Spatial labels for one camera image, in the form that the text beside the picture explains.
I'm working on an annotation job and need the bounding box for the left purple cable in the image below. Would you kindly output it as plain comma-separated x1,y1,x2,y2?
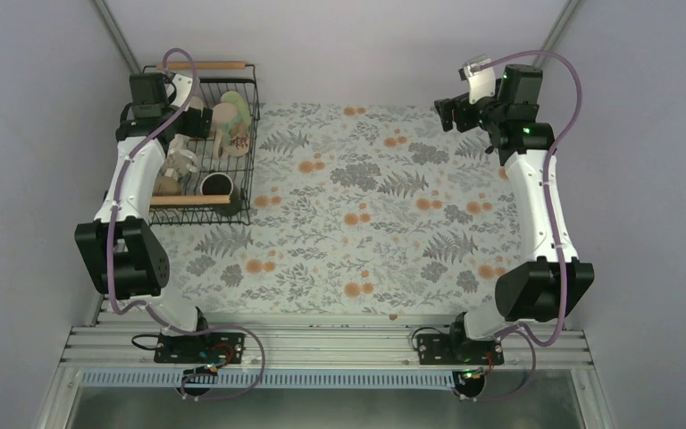
104,47,266,402

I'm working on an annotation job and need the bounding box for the cream mug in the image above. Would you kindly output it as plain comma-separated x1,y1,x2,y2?
188,96,205,112

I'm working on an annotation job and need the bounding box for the black wire dish rack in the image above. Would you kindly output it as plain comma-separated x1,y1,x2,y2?
149,61,261,225

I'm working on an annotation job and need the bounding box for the light green mug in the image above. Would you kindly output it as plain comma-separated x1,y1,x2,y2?
220,91,252,125

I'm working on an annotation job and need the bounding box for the floral table mat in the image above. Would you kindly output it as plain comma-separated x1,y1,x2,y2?
154,103,522,315

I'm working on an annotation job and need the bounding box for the beige floral mug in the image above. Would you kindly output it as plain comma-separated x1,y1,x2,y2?
212,103,251,160

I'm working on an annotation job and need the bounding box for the aluminium rail frame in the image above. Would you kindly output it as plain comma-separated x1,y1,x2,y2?
38,309,613,428

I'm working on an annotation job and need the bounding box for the tan upturned mug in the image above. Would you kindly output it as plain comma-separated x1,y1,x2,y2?
152,176,183,197

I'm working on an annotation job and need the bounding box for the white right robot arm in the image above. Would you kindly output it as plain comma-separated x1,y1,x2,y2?
434,55,595,364

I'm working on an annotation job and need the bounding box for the white patterned mug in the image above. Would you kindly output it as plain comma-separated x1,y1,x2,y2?
163,148,201,181

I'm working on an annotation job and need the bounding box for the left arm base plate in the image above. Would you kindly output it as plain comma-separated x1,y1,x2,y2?
154,332,245,366

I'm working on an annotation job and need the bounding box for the black mug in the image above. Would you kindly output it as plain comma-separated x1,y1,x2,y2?
198,172,244,217

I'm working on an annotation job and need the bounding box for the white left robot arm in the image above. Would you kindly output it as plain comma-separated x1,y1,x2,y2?
74,72,213,362

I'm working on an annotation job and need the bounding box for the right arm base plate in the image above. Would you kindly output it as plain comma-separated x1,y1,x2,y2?
414,332,505,366

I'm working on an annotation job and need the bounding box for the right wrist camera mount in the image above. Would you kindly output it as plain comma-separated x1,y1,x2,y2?
459,55,497,105

